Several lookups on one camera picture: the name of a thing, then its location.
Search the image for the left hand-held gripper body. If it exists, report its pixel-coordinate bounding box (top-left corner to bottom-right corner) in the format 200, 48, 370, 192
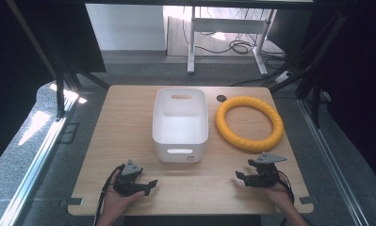
112, 158, 145, 198

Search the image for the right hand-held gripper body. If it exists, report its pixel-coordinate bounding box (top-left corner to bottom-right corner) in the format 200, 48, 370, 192
245, 152, 287, 189

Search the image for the person's left hand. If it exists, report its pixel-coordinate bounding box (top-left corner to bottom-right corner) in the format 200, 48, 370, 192
101, 171, 146, 218

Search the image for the person's right hand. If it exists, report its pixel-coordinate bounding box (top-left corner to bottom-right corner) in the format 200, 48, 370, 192
263, 181, 295, 212

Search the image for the white plastic storage bin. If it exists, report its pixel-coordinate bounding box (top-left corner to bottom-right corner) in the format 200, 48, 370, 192
152, 87, 209, 164

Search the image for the dark floor socket cover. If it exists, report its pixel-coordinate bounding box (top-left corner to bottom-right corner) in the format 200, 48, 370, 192
57, 121, 80, 145

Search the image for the white power strip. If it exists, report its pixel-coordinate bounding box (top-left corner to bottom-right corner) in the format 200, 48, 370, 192
274, 70, 294, 85

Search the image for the black metal stand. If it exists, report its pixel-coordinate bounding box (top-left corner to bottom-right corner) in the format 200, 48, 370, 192
263, 11, 361, 128

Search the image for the black tripod stand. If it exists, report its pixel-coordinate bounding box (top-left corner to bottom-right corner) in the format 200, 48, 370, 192
6, 0, 111, 120

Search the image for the dark curtain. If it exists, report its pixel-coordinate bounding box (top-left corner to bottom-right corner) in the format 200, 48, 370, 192
302, 0, 376, 191
0, 0, 107, 173

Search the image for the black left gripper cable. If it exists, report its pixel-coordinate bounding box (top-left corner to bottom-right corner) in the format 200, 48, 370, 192
92, 163, 126, 226

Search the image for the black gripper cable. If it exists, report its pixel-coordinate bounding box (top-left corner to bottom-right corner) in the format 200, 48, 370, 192
276, 169, 296, 226
92, 163, 126, 226

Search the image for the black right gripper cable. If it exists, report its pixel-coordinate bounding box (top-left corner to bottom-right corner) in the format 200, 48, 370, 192
276, 169, 296, 226

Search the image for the yellow foam ring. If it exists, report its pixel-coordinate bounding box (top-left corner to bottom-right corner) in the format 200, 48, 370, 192
215, 95, 285, 154

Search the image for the aluminium floor rail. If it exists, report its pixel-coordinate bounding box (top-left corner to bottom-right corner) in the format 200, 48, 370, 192
0, 96, 80, 226
296, 98, 371, 226

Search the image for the black floor cable tangle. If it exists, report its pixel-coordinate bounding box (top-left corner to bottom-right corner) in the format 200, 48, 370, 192
181, 6, 288, 65

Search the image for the white metal desk frame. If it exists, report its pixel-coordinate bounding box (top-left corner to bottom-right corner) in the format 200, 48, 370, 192
187, 5, 270, 76

